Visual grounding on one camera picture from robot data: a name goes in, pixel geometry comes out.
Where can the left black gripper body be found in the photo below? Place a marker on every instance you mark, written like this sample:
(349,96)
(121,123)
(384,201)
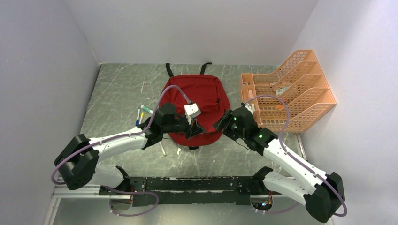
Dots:
(180,125)

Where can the yellow cap marker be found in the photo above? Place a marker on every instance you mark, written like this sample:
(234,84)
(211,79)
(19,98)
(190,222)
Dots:
(141,117)

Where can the blue cap marker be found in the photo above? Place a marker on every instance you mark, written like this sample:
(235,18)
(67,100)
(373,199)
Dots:
(138,117)

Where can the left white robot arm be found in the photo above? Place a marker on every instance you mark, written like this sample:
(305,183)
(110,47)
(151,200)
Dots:
(78,163)

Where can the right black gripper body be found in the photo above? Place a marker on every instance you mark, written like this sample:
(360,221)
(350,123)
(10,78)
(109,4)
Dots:
(230,129)

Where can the green white glue stick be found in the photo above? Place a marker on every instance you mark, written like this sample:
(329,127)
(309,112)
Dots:
(146,109)

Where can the black mounting rail base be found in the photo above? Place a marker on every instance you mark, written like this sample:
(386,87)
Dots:
(243,190)

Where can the red backpack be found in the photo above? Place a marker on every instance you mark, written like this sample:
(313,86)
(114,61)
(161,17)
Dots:
(207,92)

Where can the orange plastic file organizer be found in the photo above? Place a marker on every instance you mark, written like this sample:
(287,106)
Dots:
(296,94)

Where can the white pencil stick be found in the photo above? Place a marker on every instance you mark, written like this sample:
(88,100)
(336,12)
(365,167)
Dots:
(163,150)

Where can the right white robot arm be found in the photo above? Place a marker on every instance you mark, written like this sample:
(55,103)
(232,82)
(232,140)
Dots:
(321,193)

